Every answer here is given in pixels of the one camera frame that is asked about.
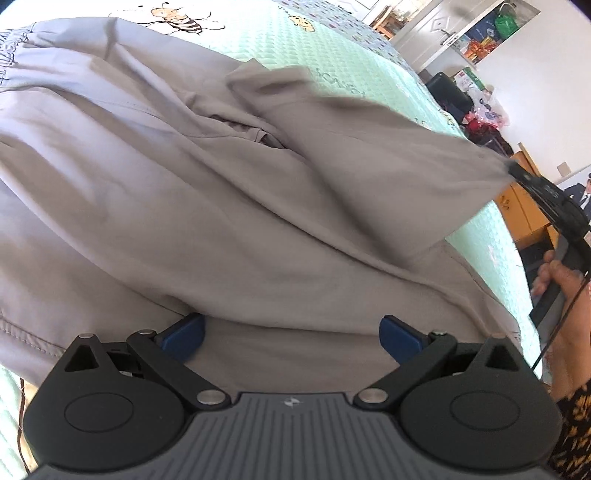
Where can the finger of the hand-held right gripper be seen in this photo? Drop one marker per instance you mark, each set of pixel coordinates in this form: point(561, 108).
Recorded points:
point(524, 177)

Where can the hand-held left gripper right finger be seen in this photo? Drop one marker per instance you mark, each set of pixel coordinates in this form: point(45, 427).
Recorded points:
point(399, 339)

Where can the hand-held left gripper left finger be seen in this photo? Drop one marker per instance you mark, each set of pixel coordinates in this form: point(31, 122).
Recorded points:
point(187, 334)

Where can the grey hooded jacket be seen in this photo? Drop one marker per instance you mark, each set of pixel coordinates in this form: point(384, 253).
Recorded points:
point(184, 207)

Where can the person's right forearm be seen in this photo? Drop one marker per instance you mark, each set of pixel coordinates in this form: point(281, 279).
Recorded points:
point(575, 429)

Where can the person's right hand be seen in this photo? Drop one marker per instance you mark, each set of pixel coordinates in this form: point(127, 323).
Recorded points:
point(577, 314)

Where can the portrait photo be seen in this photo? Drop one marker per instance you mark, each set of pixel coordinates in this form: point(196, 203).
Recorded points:
point(577, 191)

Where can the wooden desk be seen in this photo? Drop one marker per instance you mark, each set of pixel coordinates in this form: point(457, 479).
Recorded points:
point(526, 207)

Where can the pile of plastic bags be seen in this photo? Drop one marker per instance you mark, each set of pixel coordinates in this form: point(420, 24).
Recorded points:
point(487, 120)

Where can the green and white box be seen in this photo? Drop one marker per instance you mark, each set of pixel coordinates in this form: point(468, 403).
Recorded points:
point(471, 79)

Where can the black bag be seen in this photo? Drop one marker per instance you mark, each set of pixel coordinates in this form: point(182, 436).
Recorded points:
point(443, 94)

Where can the shelf of colourful goods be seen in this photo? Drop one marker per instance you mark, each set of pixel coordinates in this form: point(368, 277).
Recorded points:
point(491, 32)

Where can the bee print quilted bedspread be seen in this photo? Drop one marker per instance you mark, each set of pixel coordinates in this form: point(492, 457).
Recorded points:
point(406, 83)

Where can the white room door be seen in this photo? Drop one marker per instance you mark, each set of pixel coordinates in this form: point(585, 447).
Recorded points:
point(438, 32)

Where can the wooden stool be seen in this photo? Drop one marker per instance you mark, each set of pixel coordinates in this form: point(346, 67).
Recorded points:
point(387, 23)

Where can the wall socket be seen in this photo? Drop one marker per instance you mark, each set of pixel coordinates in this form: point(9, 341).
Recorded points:
point(563, 168)

